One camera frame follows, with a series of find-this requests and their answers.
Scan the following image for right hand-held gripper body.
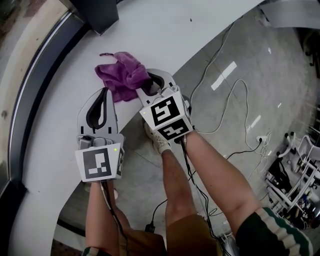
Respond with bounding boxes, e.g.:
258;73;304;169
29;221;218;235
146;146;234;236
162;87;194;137
139;84;195;142

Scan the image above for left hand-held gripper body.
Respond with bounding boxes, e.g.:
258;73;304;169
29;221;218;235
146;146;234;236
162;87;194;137
74;133;126;183

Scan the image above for purple cloth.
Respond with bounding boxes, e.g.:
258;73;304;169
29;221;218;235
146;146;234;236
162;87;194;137
94;51;152;103

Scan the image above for person's left forearm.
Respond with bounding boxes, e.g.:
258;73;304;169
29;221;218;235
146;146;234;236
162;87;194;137
84;179;121;251

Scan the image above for person's right forearm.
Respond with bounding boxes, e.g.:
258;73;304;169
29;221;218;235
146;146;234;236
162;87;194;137
184;131;261;236

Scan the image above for person's left leg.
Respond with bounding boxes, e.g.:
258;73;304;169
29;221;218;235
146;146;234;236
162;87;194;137
112;206;131;232

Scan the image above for person's leg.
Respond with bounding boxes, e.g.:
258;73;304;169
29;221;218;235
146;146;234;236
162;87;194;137
112;206;131;232
161;147;201;227

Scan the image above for person's right leg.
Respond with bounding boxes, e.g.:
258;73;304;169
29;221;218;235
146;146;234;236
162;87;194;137
161;147;201;227

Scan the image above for brown shorts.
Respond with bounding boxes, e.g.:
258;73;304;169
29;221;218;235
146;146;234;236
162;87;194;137
118;213;221;256

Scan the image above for white metal rack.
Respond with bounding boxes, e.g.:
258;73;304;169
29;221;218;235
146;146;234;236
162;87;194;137
264;131;320;231

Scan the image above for left hand-held gripper cable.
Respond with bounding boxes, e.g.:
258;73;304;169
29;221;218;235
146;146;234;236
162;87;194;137
99;181;130;256

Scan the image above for hand-held gripper cable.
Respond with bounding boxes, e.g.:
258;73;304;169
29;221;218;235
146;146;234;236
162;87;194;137
99;181;130;256
179;139;226;251

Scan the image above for right hand-held gripper cable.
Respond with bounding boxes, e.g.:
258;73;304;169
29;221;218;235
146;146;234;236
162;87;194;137
179;139;226;251

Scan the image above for white floor cable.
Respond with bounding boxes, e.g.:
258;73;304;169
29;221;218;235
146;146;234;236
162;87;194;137
189;14;262;150

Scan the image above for black cable with adapter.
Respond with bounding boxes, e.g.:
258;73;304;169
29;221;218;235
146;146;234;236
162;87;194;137
144;199;171;234

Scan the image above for dark window frame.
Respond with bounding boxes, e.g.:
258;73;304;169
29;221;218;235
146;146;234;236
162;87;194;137
0;0;120;256

